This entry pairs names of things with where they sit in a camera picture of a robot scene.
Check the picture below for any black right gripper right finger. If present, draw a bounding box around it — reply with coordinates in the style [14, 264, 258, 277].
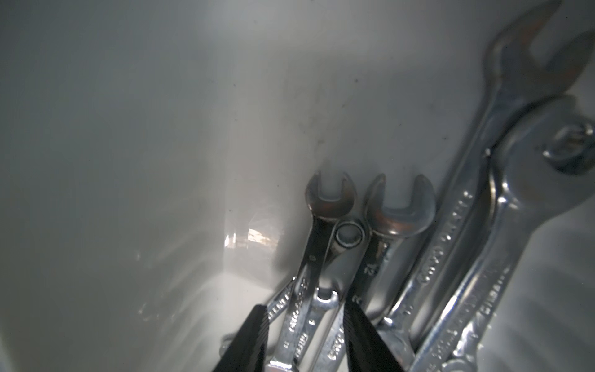
[343, 302, 404, 372]

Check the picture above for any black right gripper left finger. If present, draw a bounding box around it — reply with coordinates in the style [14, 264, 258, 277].
[213, 305, 270, 372]

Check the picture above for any small silver combination wrench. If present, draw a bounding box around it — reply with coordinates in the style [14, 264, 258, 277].
[218, 287, 341, 368]

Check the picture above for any large silver combination wrench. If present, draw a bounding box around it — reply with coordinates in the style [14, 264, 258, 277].
[411, 95, 594, 371]

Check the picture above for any silver double open-end wrench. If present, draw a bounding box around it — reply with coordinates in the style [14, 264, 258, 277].
[311, 174, 436, 371]

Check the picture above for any white plastic storage box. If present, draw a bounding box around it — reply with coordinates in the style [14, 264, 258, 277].
[0, 0, 595, 372]

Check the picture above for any silver ring spanner wrench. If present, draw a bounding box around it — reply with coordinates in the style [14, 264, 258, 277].
[266, 170, 358, 372]

